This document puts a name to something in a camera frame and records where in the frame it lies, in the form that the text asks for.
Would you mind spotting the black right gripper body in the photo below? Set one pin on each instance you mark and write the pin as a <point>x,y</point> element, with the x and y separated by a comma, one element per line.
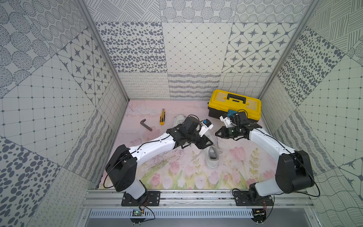
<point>233,132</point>

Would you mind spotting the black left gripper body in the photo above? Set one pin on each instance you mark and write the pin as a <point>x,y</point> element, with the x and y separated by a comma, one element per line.
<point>200,139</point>

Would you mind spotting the white sneaker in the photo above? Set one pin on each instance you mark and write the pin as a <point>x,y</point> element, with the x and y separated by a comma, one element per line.
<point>179,120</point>
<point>212,152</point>

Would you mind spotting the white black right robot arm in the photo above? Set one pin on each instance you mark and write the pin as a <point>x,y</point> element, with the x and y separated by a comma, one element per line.
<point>294,170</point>

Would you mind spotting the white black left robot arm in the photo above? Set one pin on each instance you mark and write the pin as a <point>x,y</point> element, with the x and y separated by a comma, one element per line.
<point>122,167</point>

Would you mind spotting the yellow black utility knife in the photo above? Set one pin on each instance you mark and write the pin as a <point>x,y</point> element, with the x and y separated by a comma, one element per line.
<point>162,117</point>

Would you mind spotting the yellow black plastic toolbox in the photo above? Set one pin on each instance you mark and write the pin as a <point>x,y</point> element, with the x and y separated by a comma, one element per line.
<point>222,102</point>

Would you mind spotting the pink floral table mat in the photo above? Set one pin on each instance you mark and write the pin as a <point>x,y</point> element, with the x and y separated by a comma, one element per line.
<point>241,162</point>

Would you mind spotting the dark metal hex key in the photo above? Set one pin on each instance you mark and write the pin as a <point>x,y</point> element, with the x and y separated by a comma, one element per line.
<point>142,122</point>

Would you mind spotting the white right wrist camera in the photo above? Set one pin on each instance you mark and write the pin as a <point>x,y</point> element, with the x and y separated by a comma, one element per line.
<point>227,121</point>

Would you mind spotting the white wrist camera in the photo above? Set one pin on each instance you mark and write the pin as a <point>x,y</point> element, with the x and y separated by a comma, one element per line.
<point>227,121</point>
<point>205,125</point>

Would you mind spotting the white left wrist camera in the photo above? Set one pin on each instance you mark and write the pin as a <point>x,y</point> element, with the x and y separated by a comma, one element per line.
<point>205,125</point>

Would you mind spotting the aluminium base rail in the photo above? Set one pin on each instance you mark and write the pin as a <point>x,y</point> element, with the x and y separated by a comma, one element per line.
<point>192,204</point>

